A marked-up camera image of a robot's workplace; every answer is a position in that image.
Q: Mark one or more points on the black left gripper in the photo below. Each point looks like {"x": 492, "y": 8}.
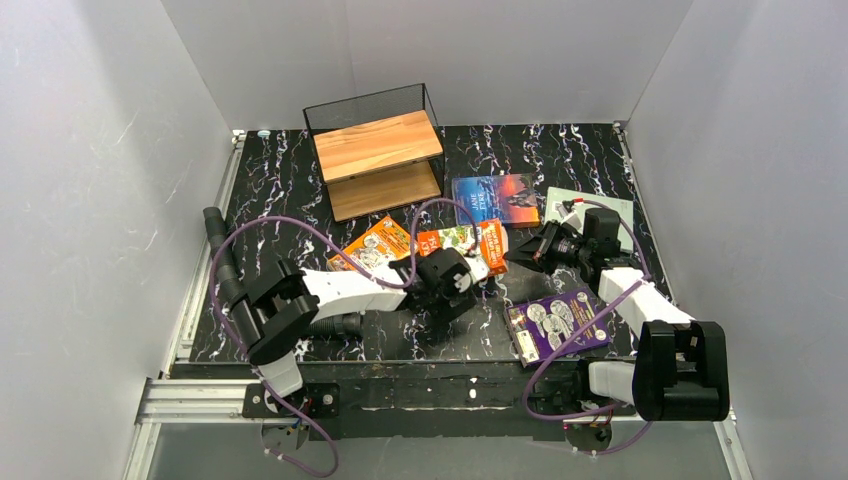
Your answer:
{"x": 457, "y": 299}

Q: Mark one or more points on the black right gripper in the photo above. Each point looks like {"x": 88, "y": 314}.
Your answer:
{"x": 548, "y": 243}

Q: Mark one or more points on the orange green treehouse book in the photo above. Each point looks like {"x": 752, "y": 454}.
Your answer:
{"x": 483, "y": 251}

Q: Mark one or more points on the purple treehouse book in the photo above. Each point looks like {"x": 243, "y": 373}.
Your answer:
{"x": 540, "y": 327}

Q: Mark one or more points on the orange small treehouse book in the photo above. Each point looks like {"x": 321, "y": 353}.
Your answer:
{"x": 381, "y": 244}

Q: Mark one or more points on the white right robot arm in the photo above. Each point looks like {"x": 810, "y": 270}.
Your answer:
{"x": 680, "y": 370}

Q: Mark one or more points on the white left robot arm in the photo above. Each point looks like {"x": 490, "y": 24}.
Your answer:
{"x": 273, "y": 312}

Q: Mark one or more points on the blue Jane Eyre book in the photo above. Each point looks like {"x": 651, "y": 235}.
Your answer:
{"x": 510, "y": 198}

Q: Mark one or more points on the pale green file folder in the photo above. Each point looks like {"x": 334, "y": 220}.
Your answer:
{"x": 569, "y": 206}

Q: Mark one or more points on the wooden two-tier shelf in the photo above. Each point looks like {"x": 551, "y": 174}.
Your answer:
{"x": 377, "y": 151}

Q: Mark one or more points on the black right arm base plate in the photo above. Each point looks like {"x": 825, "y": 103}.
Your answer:
{"x": 561, "y": 404}

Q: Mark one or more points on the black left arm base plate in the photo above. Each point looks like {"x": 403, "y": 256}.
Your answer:
{"x": 317, "y": 400}

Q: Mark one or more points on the aluminium table frame rail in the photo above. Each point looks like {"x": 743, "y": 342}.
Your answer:
{"x": 183, "y": 401}

